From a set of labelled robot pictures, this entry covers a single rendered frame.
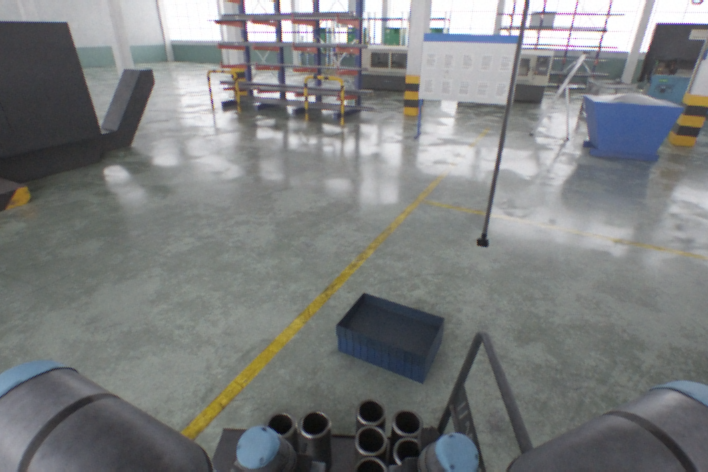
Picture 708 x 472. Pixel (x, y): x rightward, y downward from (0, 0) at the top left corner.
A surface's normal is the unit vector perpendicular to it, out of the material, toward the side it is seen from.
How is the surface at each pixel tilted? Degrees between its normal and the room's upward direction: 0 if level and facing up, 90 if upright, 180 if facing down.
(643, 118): 93
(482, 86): 90
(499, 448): 0
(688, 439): 15
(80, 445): 25
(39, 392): 7
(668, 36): 91
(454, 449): 19
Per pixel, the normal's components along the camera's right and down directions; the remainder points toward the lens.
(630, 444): -0.30, -0.83
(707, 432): 0.11, -0.74
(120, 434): 0.49, -0.76
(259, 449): -0.14, -0.70
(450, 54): -0.33, 0.44
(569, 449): -0.59, -0.80
